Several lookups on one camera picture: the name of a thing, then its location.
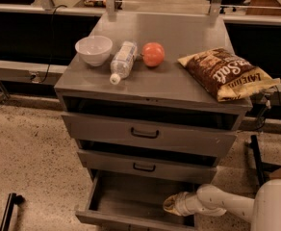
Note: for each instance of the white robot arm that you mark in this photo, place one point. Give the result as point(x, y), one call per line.
point(263, 211)

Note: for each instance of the clear plastic water bottle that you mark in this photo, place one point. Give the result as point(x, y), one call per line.
point(122, 62)

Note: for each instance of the grey bottom drawer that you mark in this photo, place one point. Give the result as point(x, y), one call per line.
point(125, 202)

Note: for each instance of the white bowl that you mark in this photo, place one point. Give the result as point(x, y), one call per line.
point(94, 50)

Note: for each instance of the black metal leg right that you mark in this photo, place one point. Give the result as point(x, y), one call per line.
point(257, 159)

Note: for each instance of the grey drawer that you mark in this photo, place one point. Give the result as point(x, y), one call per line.
point(125, 202)
point(148, 134)
point(147, 167)

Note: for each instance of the grey metal drawer cabinet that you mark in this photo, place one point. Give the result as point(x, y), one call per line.
point(166, 94)

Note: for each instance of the grey top drawer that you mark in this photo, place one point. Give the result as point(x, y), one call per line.
point(148, 134)

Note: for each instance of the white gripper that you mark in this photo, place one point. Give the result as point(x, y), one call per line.
point(183, 203)

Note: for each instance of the brown yellow chip bag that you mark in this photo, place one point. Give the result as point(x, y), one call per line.
point(227, 76)

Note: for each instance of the grey middle drawer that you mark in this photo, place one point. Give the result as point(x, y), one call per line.
point(147, 167)

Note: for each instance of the black metal leg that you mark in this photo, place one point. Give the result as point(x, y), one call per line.
point(257, 159)
point(13, 199)

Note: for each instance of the black metal leg left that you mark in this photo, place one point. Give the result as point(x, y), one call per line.
point(13, 199)

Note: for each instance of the red apple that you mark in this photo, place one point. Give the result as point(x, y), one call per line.
point(153, 54)

